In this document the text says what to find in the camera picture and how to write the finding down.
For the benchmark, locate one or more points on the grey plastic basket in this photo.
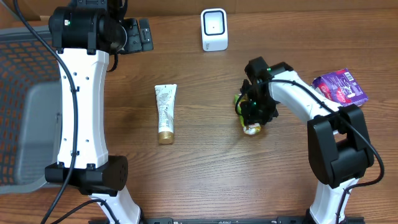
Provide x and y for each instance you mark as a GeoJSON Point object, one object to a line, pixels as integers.
{"type": "Point", "coordinates": [31, 111]}

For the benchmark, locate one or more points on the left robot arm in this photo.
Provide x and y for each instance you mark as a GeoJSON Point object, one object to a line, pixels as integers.
{"type": "Point", "coordinates": [84, 35]}

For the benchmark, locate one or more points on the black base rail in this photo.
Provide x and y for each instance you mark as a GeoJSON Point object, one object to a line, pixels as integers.
{"type": "Point", "coordinates": [278, 220]}

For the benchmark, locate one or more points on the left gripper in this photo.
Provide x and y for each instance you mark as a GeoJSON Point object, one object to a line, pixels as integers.
{"type": "Point", "coordinates": [137, 35]}

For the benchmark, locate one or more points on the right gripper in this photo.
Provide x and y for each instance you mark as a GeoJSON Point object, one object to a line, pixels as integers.
{"type": "Point", "coordinates": [251, 117]}

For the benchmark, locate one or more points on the white barcode scanner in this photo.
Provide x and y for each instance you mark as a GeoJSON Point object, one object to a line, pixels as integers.
{"type": "Point", "coordinates": [214, 29]}

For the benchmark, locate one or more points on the white tube gold cap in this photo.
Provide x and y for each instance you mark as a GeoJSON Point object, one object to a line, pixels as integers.
{"type": "Point", "coordinates": [165, 98]}

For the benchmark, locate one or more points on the green yellow drink pouch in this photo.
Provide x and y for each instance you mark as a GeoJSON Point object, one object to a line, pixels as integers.
{"type": "Point", "coordinates": [250, 129]}

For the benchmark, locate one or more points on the purple pad package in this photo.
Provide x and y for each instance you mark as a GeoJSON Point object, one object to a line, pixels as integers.
{"type": "Point", "coordinates": [340, 87]}

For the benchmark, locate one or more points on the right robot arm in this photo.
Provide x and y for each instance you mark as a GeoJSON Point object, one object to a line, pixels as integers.
{"type": "Point", "coordinates": [339, 148]}

